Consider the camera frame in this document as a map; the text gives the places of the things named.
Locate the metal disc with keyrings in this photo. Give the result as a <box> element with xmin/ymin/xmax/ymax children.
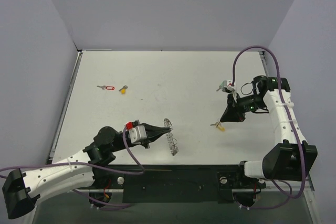
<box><xmin>163</xmin><ymin>118</ymin><xmax>179</xmax><ymax>156</ymax></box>

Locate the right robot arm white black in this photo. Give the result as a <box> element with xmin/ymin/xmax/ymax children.
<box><xmin>219</xmin><ymin>76</ymin><xmax>318</xmax><ymax>187</ymax></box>

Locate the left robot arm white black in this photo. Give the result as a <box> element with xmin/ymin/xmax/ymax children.
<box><xmin>2</xmin><ymin>121</ymin><xmax>172</xmax><ymax>219</ymax></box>

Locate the key with long yellow tag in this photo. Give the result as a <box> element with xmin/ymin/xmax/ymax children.
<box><xmin>211</xmin><ymin>122</ymin><xmax>225</xmax><ymax>132</ymax></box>

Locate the key with green tag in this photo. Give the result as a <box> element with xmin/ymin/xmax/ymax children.
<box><xmin>216</xmin><ymin>80</ymin><xmax>226</xmax><ymax>92</ymax></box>

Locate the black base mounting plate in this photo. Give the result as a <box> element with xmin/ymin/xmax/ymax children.
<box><xmin>83</xmin><ymin>165</ymin><xmax>266</xmax><ymax>207</ymax></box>

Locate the key with yellow round tag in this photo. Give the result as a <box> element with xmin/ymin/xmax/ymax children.
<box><xmin>119</xmin><ymin>85</ymin><xmax>128</xmax><ymax>94</ymax></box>

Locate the key with red tag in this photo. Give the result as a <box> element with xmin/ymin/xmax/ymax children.
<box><xmin>97</xmin><ymin>86</ymin><xmax>115</xmax><ymax>91</ymax></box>

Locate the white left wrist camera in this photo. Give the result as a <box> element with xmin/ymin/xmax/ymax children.
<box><xmin>125</xmin><ymin>120</ymin><xmax>147</xmax><ymax>144</ymax></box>

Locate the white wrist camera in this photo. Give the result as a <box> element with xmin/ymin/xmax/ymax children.
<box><xmin>221</xmin><ymin>80</ymin><xmax>236</xmax><ymax>94</ymax></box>
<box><xmin>125</xmin><ymin>120</ymin><xmax>147</xmax><ymax>144</ymax></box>

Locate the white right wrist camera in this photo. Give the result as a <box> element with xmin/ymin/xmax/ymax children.
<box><xmin>221</xmin><ymin>80</ymin><xmax>236</xmax><ymax>94</ymax></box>

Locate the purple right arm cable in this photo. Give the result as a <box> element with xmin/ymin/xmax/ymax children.
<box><xmin>232</xmin><ymin>45</ymin><xmax>308</xmax><ymax>210</ymax></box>

